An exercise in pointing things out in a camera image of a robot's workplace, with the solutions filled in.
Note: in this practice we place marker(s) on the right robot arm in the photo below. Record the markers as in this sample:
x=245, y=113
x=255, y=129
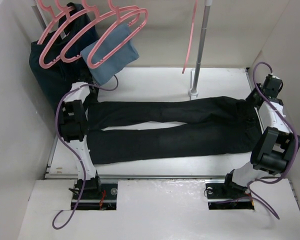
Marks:
x=276, y=146

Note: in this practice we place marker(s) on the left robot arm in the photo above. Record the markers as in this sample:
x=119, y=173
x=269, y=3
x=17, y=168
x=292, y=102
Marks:
x=71, y=124

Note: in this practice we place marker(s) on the right silver rack pole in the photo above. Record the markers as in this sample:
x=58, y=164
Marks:
x=203, y=32

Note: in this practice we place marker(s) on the dark navy hanging trousers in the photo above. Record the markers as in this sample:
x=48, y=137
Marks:
x=56, y=80

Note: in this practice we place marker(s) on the pink hanger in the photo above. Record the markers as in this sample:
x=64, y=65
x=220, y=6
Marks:
x=84, y=19
x=190, y=36
x=129, y=21
x=64, y=10
x=57, y=32

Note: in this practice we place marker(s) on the left silver rack pole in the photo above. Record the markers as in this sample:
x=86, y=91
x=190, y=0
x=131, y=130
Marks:
x=38, y=14

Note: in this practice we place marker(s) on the silver rack pole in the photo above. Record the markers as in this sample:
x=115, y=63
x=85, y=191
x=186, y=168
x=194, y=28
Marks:
x=38, y=14
x=203, y=32

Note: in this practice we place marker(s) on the white rack base foot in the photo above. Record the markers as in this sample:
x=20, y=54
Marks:
x=194, y=78

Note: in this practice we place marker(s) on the black trousers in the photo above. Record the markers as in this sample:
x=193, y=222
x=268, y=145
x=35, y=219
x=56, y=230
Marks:
x=133, y=131

